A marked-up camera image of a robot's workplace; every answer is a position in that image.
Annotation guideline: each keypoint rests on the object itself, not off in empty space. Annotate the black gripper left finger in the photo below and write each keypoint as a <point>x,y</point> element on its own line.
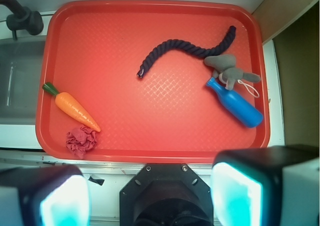
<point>44,196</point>

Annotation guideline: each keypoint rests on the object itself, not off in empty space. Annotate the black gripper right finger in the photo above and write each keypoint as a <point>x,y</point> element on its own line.
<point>272,186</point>

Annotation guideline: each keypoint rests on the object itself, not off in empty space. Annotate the crumpled red cloth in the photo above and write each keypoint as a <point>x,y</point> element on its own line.
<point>80,140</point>

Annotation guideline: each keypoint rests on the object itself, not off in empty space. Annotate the blue plastic bottle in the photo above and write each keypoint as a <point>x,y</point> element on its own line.
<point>241,109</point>

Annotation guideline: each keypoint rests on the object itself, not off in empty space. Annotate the orange toy carrot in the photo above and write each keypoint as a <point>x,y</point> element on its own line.
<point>70,106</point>

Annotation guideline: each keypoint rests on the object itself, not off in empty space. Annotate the grey plush elephant toy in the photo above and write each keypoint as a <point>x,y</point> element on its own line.
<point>224,69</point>

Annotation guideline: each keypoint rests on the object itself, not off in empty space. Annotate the metal sink basin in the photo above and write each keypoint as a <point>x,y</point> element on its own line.
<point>20,71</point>

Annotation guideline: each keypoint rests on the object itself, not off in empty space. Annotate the red plastic tray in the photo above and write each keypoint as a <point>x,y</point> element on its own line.
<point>94,49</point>

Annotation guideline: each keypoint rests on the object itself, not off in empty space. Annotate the black faucet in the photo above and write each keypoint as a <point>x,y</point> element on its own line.
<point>22,18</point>

